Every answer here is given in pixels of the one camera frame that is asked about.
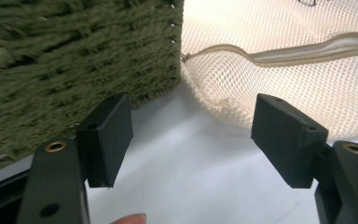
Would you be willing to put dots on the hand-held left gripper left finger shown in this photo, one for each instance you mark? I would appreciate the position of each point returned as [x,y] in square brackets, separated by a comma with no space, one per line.
[107,143]

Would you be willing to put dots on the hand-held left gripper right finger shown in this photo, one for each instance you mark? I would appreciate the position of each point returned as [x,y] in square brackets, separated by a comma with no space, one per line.
[287,140]

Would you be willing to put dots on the white mesh laundry bag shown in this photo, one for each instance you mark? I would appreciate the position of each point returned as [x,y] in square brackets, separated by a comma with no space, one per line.
[292,93]

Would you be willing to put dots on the green knitted garment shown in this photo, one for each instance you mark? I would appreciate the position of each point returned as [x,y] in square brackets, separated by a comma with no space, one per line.
[74,62]

